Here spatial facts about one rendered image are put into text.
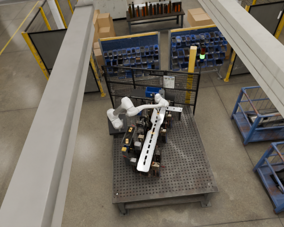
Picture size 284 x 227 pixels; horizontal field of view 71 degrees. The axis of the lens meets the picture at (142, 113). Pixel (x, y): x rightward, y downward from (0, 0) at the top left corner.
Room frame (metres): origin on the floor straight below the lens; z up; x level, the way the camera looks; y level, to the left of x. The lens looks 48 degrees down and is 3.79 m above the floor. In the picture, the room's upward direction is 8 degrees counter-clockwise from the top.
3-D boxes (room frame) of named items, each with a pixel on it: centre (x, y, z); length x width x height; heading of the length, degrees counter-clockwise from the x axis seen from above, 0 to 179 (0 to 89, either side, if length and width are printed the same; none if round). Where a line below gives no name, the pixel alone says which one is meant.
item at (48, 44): (4.32, 1.62, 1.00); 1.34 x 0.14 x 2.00; 89
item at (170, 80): (2.95, -0.59, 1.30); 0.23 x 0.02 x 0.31; 69
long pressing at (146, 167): (2.01, -0.14, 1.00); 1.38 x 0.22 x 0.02; 159
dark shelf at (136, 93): (2.94, -0.27, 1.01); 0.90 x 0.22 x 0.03; 69
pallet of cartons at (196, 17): (5.58, -2.31, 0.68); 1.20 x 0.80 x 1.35; 91
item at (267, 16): (4.21, -2.93, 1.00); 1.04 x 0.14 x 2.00; 89
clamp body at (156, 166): (1.41, -0.10, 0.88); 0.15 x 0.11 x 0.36; 69
